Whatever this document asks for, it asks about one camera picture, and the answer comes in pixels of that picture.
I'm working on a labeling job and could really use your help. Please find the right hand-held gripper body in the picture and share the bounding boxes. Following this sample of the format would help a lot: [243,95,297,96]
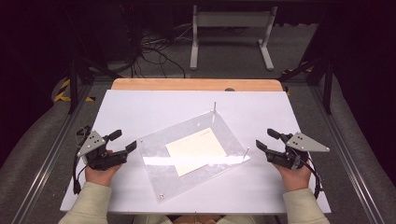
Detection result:
[265,132,331,171]

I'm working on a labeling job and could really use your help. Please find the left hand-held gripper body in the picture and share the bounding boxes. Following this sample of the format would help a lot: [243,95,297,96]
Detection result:
[77,130,129,171]

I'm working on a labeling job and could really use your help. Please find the person's left hand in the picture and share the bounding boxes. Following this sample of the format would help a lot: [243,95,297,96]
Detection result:
[84,150,122,188]

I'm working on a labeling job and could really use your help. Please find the person's right hand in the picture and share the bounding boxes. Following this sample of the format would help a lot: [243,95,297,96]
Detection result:
[274,161,313,192]

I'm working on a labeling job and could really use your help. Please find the white board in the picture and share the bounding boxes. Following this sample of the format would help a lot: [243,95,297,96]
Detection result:
[59,90,332,216]

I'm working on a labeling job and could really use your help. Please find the clear acrylic board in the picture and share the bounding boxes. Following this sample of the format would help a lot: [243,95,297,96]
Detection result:
[136,110,251,203]

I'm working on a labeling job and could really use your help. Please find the cream paper sheet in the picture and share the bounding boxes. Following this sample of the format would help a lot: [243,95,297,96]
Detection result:
[164,127,228,177]

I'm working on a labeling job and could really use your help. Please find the black metal stand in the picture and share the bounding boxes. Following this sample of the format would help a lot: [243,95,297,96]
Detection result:
[277,18,337,116]
[62,18,124,115]

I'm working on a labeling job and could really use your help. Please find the wooden table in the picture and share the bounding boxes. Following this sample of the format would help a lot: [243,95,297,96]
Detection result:
[110,77,284,92]

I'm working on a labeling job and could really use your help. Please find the left hand-held gripper black cable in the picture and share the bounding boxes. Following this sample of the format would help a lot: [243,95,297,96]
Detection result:
[72,125,92,196]

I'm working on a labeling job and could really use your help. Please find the hand-held gripper black cable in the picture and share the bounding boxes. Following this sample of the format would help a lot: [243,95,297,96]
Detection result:
[72,125,92,196]
[298,154,325,201]

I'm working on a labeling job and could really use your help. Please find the right hand-held gripper black cable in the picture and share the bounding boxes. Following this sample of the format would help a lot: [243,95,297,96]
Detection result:
[298,154,325,201]

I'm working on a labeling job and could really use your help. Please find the aluminium rail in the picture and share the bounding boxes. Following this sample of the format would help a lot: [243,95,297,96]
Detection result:
[10,83,94,224]
[309,83,388,224]

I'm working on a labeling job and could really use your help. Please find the bundle of black floor cables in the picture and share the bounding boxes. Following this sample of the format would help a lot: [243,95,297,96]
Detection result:
[120,6,188,79]

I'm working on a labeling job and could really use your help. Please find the white metal table frame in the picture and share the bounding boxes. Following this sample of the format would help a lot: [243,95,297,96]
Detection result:
[189,5,279,72]

